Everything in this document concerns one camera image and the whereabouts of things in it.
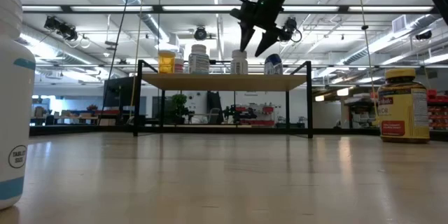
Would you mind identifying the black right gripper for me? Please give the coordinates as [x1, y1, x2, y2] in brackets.
[229, 0, 311, 58]

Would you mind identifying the blue-capped white bottle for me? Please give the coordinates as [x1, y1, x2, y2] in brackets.
[264, 53, 284, 76]

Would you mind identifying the white supplement facts bottle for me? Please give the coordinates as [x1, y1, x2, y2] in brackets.
[188, 44, 210, 74]

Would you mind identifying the small amber pill vial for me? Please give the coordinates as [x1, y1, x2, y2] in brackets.
[157, 50, 176, 74]

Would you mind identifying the yellow fish oil bottle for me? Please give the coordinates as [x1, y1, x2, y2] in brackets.
[377, 68, 431, 144]

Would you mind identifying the large white bottle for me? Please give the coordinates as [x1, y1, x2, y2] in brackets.
[0, 0, 37, 211]

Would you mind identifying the round black ceiling fixture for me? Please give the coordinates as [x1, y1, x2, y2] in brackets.
[193, 26, 209, 41]

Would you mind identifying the red parts rack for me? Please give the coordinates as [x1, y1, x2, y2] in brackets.
[236, 104, 277, 127]

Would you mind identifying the black overhead light bar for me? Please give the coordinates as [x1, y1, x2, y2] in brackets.
[20, 4, 438, 15]

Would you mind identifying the potted green plant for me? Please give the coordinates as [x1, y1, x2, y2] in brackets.
[170, 93, 188, 125]

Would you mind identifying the black monitor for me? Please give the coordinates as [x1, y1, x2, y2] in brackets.
[103, 76, 139, 127]

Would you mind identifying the white ceiling air vent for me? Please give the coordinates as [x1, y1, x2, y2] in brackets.
[391, 14, 409, 34]

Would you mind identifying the shelving with red bins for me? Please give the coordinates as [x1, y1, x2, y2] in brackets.
[344, 89, 448, 132]

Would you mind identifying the wooden shelf black metal frame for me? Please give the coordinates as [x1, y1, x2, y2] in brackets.
[132, 59, 314, 139]

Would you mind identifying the black hanging cable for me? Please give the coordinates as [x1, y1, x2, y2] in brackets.
[101, 0, 135, 116]

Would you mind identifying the thin hanging cord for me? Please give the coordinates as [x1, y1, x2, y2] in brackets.
[356, 0, 382, 127]

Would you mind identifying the black table rig frame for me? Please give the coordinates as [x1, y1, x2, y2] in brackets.
[29, 124, 448, 143]

